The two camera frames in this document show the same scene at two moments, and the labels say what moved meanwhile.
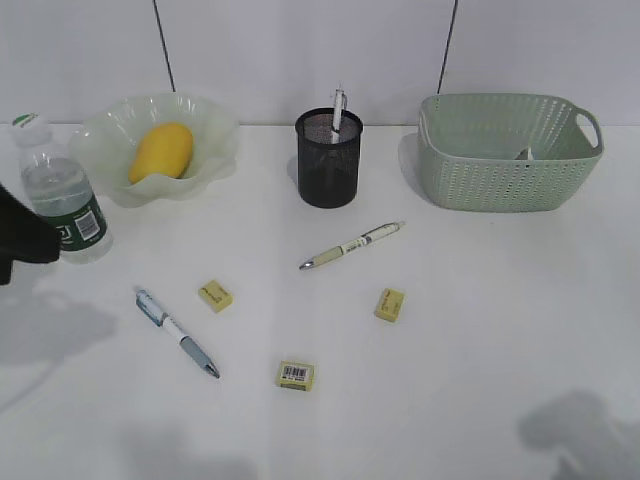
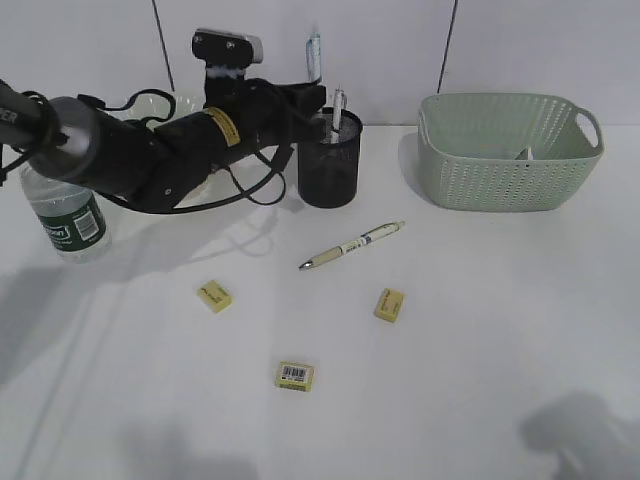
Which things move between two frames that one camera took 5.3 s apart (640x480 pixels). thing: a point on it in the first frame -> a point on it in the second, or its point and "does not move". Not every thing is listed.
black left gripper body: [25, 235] -> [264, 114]
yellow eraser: [216, 297] does not move
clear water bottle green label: [60, 188] does not move
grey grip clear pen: [340, 105] does not move
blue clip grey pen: [163, 319] -> [313, 56]
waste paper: [525, 154] does not move
